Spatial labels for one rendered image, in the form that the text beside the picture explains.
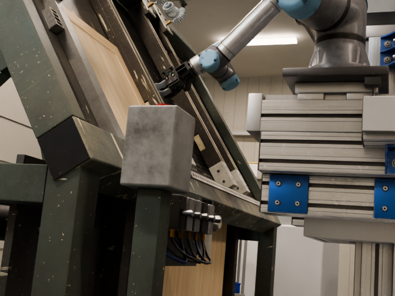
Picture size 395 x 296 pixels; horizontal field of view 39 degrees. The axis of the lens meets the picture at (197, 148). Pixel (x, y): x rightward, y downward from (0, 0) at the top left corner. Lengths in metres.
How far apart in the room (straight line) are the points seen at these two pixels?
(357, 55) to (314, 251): 3.45
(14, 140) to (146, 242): 5.17
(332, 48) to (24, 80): 0.73
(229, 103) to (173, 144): 9.46
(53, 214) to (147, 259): 0.24
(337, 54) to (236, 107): 9.30
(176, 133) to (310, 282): 3.57
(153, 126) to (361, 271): 0.63
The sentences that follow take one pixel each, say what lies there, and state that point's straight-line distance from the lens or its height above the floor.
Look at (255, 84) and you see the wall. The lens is 10.61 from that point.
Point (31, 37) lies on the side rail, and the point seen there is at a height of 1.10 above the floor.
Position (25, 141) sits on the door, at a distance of 6.47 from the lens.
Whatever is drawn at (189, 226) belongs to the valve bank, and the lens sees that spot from 1.55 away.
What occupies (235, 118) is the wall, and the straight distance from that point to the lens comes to 10.52.
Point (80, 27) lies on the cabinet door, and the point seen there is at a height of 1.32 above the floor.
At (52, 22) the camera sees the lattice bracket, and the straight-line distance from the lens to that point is 1.71.
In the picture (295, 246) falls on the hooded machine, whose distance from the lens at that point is 4.70.
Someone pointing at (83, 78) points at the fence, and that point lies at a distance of 1.64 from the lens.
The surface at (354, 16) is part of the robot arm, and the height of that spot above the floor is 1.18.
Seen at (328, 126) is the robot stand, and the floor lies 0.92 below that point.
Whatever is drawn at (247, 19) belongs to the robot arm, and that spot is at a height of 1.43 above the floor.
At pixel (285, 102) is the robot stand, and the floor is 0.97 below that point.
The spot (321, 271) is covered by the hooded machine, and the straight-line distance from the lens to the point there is 4.66.
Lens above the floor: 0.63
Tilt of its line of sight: 10 degrees up
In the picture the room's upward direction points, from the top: 5 degrees clockwise
